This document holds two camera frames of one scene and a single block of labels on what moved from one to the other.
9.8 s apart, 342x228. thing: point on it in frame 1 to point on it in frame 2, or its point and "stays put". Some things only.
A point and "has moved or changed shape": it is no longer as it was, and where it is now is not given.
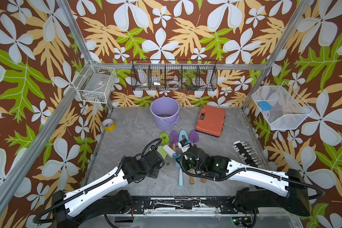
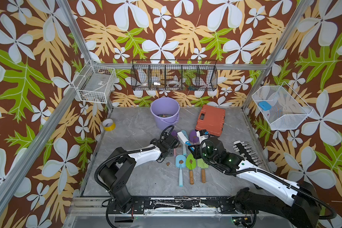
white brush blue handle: x=170 y=151 has moved or changed shape
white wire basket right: x=283 y=109 stays put
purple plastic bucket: x=166 y=111 stays put
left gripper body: x=153 y=173 to x=170 y=153
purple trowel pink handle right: x=194 y=136 stays put
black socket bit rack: x=247 y=153 stays put
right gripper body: x=186 y=165 to x=204 y=153
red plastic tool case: x=211 y=120 stays put
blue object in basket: x=264 y=105 stays put
